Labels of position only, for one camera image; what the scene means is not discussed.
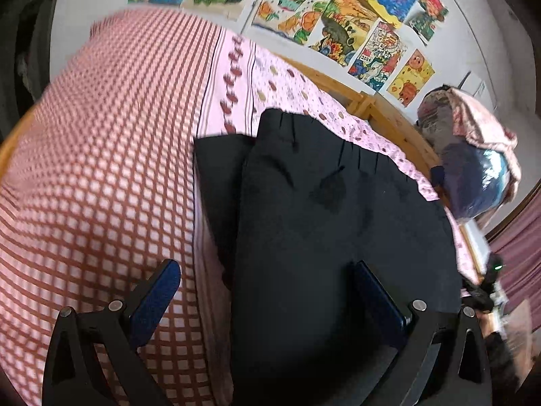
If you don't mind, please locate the blue plastic bag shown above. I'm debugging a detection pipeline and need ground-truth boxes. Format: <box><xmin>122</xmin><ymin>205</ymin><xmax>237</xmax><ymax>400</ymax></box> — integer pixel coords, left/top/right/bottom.
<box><xmin>432</xmin><ymin>143</ymin><xmax>510</xmax><ymax>221</ymax></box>

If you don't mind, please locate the purple curtain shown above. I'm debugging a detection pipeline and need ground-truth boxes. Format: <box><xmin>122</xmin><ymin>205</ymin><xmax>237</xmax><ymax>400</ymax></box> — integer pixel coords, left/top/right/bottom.
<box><xmin>489</xmin><ymin>195</ymin><xmax>541</xmax><ymax>305</ymax></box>

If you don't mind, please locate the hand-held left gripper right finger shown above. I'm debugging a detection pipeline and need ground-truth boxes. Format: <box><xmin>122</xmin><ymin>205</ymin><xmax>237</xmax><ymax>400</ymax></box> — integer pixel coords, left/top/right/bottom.
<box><xmin>347</xmin><ymin>260</ymin><xmax>493</xmax><ymax>406</ymax></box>

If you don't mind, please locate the grey patterned cloth bundle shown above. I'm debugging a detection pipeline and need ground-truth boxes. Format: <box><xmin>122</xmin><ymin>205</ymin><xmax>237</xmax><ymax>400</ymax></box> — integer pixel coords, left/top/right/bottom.
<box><xmin>416</xmin><ymin>90</ymin><xmax>466</xmax><ymax>162</ymax></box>

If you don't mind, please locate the pink floral cloth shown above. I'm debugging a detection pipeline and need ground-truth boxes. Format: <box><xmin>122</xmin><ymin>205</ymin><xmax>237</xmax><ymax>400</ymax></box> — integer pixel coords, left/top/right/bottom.
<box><xmin>447</xmin><ymin>87</ymin><xmax>523</xmax><ymax>183</ymax></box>

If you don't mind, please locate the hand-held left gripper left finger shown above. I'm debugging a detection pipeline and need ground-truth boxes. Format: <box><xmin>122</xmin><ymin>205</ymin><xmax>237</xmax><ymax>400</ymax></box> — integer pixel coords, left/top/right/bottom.
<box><xmin>42</xmin><ymin>258</ymin><xmax>182</xmax><ymax>406</ymax></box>

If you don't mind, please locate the red-haired figure green wall poster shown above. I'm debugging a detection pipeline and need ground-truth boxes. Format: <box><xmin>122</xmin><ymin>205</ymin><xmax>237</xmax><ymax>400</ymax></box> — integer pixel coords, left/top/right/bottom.
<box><xmin>405</xmin><ymin>0</ymin><xmax>450</xmax><ymax>46</ymax></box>

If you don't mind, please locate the dark green creature wall poster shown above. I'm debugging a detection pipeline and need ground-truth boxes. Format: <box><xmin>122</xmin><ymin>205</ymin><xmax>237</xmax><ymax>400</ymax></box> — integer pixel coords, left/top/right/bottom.
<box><xmin>308</xmin><ymin>0</ymin><xmax>380</xmax><ymax>67</ymax></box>

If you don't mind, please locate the orange fruit drawing wall poster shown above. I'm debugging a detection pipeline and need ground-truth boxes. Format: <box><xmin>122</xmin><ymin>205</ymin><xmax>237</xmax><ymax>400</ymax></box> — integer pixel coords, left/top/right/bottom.
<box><xmin>251</xmin><ymin>0</ymin><xmax>339</xmax><ymax>46</ymax></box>

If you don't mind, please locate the wooden bed frame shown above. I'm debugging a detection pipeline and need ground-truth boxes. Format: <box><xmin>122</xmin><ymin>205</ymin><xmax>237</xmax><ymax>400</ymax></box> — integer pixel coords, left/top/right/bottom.
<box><xmin>0</xmin><ymin>53</ymin><xmax>487</xmax><ymax>284</ymax></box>

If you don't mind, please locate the pink checkered bed sheet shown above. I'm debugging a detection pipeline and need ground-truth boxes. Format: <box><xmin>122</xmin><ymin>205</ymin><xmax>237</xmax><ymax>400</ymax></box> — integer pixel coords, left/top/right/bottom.
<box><xmin>0</xmin><ymin>8</ymin><xmax>478</xmax><ymax>406</ymax></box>

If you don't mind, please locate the small white wall paper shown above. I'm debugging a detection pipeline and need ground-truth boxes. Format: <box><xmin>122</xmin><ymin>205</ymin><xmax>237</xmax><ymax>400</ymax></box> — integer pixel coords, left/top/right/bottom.
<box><xmin>456</xmin><ymin>71</ymin><xmax>487</xmax><ymax>99</ymax></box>

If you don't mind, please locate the yellow bear wall poster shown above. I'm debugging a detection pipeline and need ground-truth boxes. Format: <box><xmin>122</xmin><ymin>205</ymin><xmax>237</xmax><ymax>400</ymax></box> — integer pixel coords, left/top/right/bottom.
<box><xmin>386</xmin><ymin>48</ymin><xmax>436</xmax><ymax>107</ymax></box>

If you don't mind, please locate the red busy drawing wall poster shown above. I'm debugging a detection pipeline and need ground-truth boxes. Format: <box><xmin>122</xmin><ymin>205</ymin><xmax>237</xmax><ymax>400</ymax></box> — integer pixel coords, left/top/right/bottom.
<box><xmin>348</xmin><ymin>19</ymin><xmax>409</xmax><ymax>94</ymax></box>

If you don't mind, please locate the dark navy jacket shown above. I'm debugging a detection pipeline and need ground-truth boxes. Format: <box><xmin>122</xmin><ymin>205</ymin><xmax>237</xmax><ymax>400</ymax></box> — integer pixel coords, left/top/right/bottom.
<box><xmin>193</xmin><ymin>109</ymin><xmax>463</xmax><ymax>406</ymax></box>

